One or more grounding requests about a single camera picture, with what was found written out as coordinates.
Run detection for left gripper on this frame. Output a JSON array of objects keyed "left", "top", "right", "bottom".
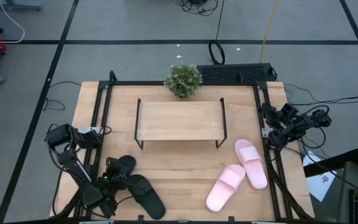
[{"left": 104, "top": 157, "right": 130, "bottom": 191}]

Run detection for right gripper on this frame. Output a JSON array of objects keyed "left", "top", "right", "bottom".
[{"left": 261, "top": 103, "right": 300, "bottom": 128}]

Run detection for black slide sandal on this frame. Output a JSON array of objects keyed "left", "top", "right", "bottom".
[
  {"left": 126, "top": 174, "right": 167, "bottom": 220},
  {"left": 116, "top": 155, "right": 137, "bottom": 177}
]

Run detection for pink slide sandal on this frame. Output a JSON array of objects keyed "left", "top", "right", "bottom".
[
  {"left": 205, "top": 164, "right": 247, "bottom": 213},
  {"left": 234, "top": 139, "right": 269, "bottom": 190}
]

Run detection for wooden shelf with black legs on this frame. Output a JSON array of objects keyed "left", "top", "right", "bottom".
[{"left": 134, "top": 97, "right": 229, "bottom": 150}]

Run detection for white paper sheet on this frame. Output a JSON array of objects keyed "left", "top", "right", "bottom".
[{"left": 301, "top": 150, "right": 338, "bottom": 203}]

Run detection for green potted plant black pot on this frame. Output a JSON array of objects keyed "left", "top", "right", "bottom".
[{"left": 163, "top": 63, "right": 203, "bottom": 99}]

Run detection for black cables of right arm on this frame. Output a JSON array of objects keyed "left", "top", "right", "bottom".
[{"left": 283, "top": 83, "right": 358, "bottom": 108}]

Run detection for yellow hanging cable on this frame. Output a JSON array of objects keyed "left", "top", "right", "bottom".
[{"left": 259, "top": 0, "right": 282, "bottom": 63}]

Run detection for black coiled cable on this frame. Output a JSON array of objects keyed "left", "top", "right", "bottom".
[{"left": 208, "top": 0, "right": 226, "bottom": 66}]

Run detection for black metal table frame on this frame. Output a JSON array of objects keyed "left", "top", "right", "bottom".
[{"left": 50, "top": 70, "right": 315, "bottom": 224}]

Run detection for black floor cable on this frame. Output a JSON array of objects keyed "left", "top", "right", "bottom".
[{"left": 42, "top": 80, "right": 82, "bottom": 112}]

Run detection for black cable tangle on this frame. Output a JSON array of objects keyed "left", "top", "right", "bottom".
[{"left": 176, "top": 0, "right": 220, "bottom": 17}]

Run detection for white floor cable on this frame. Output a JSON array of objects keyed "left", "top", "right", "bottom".
[{"left": 0, "top": 0, "right": 26, "bottom": 44}]

